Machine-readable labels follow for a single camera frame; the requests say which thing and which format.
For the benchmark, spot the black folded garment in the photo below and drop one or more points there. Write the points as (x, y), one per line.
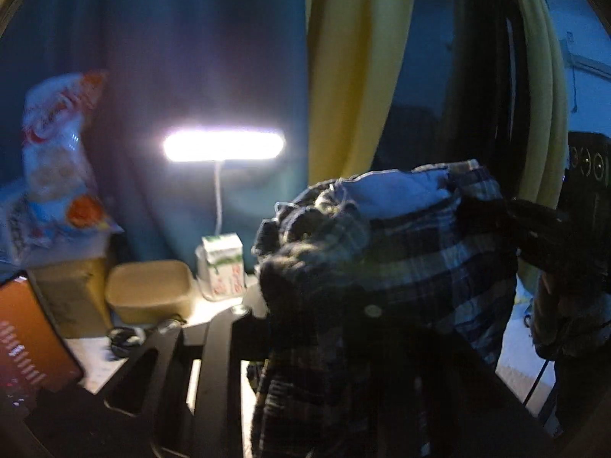
(77, 423)

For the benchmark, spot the orange white chips bag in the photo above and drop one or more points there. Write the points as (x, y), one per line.
(61, 188)

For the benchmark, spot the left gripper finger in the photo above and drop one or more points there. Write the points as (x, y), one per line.
(179, 395)

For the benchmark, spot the cardboard box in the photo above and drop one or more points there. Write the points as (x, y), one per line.
(74, 292)

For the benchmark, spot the yellow curtain left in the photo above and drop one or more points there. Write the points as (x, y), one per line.
(355, 51)

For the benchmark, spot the white desk lamp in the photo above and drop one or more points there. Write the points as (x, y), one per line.
(219, 144)

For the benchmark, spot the plaid pajama pants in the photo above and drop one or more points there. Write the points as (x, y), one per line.
(422, 244)

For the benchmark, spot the green white milk carton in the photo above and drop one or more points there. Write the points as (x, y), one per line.
(220, 269)

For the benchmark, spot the teal curtain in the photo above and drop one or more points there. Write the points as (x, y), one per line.
(170, 64)

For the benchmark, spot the beige lidded food container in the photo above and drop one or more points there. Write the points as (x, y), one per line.
(148, 292)

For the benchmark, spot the tablet with red screen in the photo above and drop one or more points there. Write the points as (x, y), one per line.
(34, 357)

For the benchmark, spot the yellow curtain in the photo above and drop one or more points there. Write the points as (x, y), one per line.
(547, 149)
(355, 51)

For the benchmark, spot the yellow curtain right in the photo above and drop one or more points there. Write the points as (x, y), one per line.
(547, 149)

